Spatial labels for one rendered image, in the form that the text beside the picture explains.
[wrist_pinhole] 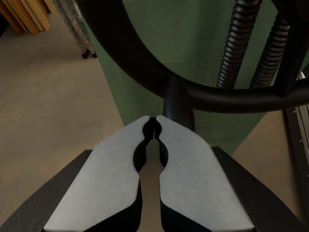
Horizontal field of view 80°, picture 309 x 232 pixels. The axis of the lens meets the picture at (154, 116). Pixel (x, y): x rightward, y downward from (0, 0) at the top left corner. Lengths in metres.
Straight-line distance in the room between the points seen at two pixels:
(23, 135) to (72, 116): 0.26
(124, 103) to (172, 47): 0.21
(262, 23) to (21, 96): 1.29
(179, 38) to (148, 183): 0.66
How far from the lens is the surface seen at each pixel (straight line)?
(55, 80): 1.37
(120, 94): 0.48
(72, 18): 1.28
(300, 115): 1.00
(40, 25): 1.87
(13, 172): 1.14
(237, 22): 0.23
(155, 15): 0.34
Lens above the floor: 0.85
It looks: 57 degrees down
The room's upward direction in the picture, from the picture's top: 5 degrees counter-clockwise
